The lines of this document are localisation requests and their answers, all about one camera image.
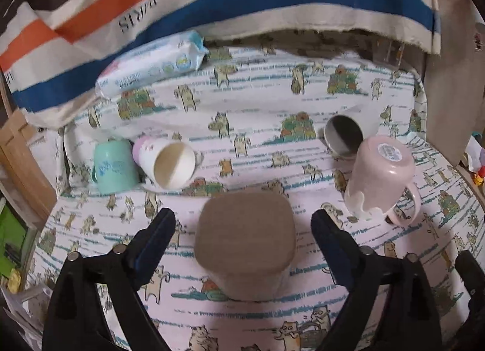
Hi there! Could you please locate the wooden furniture panel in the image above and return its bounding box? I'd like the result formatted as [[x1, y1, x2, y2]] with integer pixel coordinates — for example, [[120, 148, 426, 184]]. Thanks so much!
[[0, 70, 58, 230]]

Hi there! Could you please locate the white cup grey inside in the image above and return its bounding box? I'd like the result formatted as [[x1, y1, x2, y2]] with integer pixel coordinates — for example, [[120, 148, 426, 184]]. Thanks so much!
[[323, 105, 380, 158]]

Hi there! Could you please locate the white cup pink base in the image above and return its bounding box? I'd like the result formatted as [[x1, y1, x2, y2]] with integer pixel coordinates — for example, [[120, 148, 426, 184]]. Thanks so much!
[[132, 134, 204, 191]]

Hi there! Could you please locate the mint green cup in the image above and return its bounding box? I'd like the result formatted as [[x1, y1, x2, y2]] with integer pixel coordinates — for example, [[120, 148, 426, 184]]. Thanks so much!
[[92, 137, 140, 196]]

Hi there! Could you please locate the green box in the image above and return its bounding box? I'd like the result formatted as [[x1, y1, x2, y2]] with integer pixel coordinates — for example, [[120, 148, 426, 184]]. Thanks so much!
[[0, 195, 30, 283]]

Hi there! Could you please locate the brown square cup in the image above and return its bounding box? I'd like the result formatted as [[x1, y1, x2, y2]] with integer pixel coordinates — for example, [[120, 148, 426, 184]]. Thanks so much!
[[193, 191, 297, 302]]

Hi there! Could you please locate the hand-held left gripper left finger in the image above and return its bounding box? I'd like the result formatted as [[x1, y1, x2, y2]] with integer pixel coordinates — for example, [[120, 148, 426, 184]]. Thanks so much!
[[42, 207, 177, 351]]

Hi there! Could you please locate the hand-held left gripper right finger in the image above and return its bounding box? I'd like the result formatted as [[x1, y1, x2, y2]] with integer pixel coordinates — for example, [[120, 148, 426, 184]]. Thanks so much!
[[311, 208, 444, 351]]

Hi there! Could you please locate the pink cup with handle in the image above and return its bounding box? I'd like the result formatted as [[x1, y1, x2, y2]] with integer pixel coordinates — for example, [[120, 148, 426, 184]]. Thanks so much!
[[343, 136, 421, 227]]

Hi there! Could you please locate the pile of papers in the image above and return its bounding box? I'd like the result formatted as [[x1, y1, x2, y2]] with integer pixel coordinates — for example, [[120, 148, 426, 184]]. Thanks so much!
[[0, 282, 54, 351]]

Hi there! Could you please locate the colourful toy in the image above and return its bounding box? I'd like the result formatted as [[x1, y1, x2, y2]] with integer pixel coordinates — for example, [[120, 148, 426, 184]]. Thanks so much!
[[459, 132, 485, 186]]

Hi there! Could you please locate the cat printed blanket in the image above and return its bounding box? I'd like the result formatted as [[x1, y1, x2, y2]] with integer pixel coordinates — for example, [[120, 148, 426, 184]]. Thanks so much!
[[29, 35, 483, 351]]

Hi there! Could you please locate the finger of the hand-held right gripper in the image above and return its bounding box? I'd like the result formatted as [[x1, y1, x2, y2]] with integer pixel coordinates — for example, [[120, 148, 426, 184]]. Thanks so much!
[[455, 250, 485, 322]]

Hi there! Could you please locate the wet wipes packet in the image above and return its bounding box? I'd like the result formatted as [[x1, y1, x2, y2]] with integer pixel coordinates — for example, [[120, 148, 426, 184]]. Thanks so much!
[[95, 30, 209, 99]]

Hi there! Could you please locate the yellow crumpled object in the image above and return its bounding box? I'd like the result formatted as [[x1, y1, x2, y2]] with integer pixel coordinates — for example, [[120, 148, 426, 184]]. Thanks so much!
[[7, 268, 22, 294]]

